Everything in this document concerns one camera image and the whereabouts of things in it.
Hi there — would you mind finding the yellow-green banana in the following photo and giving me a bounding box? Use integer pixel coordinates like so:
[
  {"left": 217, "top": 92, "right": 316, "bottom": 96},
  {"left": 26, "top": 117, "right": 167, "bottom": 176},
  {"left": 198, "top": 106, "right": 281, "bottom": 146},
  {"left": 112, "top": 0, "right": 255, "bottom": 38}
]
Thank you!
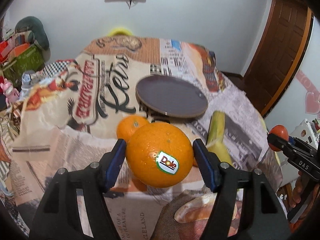
[{"left": 206, "top": 111, "right": 232, "bottom": 165}]

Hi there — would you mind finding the plain large orange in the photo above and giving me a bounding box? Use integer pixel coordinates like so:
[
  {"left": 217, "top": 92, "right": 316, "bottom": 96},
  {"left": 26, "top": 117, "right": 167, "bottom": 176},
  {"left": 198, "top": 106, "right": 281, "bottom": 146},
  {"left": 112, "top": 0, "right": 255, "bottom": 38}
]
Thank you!
[{"left": 116, "top": 115, "right": 149, "bottom": 142}]

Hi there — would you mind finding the large orange with Dole sticker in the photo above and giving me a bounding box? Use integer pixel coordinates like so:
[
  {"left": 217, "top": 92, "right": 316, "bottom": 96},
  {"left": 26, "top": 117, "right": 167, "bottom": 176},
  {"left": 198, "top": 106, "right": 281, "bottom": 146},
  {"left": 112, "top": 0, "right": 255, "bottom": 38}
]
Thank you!
[{"left": 126, "top": 122, "right": 194, "bottom": 188}]

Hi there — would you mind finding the red tomato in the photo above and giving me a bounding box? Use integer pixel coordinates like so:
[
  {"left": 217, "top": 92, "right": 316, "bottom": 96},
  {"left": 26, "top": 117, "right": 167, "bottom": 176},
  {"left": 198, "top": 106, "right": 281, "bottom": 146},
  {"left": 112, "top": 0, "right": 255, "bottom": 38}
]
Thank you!
[{"left": 268, "top": 125, "right": 289, "bottom": 152}]

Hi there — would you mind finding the person's right hand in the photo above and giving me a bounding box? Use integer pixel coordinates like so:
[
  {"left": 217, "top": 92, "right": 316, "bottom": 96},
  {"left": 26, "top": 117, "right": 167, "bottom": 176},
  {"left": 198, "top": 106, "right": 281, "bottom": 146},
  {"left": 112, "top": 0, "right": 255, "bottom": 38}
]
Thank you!
[{"left": 290, "top": 171, "right": 304, "bottom": 207}]

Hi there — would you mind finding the brown wooden door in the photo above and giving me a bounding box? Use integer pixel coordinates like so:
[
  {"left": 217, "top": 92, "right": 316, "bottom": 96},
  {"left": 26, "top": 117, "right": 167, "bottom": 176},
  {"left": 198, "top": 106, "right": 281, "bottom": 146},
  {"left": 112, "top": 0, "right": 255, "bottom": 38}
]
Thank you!
[{"left": 244, "top": 0, "right": 313, "bottom": 116}]

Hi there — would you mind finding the retro newspaper print tablecloth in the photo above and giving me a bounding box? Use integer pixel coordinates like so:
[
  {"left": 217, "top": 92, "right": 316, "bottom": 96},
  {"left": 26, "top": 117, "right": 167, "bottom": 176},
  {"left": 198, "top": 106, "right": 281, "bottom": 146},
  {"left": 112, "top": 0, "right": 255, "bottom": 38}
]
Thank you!
[{"left": 1, "top": 36, "right": 283, "bottom": 239}]

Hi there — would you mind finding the dark purple round plate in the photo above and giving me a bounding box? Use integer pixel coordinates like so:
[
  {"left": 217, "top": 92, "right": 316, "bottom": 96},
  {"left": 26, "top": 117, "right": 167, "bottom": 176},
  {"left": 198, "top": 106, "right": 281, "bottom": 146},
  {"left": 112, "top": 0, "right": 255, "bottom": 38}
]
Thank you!
[{"left": 136, "top": 75, "right": 208, "bottom": 119}]

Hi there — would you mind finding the pink toy figure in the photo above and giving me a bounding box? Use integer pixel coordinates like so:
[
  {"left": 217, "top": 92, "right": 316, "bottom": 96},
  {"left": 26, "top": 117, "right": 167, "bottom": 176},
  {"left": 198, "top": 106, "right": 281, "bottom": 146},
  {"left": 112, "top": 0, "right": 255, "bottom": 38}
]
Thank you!
[{"left": 1, "top": 78, "right": 20, "bottom": 107}]

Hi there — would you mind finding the green patterned box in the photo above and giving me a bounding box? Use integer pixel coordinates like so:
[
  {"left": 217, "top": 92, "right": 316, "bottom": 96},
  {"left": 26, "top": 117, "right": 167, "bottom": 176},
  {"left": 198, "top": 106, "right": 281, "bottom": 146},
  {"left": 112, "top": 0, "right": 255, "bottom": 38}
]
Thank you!
[{"left": 1, "top": 44, "right": 44, "bottom": 87}]

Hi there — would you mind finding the red orange box stack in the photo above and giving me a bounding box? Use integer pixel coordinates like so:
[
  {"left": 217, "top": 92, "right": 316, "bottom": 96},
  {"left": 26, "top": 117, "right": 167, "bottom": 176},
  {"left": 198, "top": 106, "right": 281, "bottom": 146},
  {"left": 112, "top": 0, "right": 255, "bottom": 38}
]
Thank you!
[{"left": 1, "top": 31, "right": 30, "bottom": 63}]

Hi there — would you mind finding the grey-green plush pillow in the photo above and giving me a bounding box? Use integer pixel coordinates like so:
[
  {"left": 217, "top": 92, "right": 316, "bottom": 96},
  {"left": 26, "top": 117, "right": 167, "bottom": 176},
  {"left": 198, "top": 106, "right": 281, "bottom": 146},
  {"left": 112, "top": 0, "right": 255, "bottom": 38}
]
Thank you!
[{"left": 15, "top": 16, "right": 49, "bottom": 51}]

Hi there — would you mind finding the yellow chair back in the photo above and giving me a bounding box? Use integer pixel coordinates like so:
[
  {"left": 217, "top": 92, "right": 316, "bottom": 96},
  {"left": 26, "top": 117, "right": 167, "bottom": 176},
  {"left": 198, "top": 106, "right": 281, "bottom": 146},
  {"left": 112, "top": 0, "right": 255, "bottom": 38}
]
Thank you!
[{"left": 107, "top": 27, "right": 132, "bottom": 37}]

